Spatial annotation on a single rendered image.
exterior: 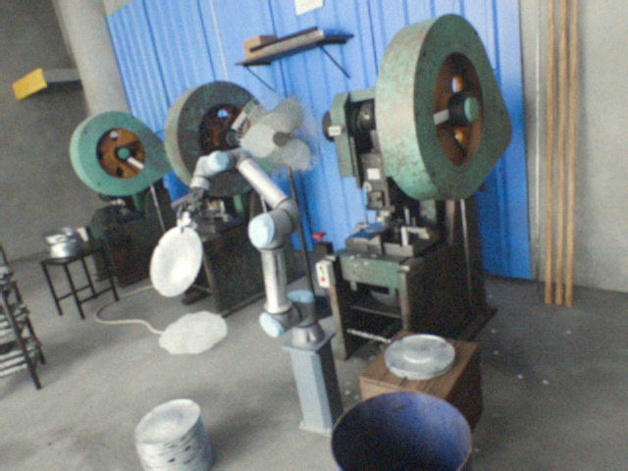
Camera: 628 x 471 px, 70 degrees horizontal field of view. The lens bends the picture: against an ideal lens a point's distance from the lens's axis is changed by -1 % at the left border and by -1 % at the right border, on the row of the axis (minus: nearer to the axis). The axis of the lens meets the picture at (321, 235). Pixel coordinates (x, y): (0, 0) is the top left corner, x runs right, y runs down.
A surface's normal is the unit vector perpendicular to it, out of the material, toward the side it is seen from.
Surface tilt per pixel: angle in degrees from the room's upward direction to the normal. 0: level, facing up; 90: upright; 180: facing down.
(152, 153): 90
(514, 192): 90
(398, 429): 88
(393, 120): 88
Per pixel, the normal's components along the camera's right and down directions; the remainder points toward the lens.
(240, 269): 0.71, 0.08
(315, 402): -0.52, 0.33
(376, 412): 0.29, 0.18
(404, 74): -0.66, -0.18
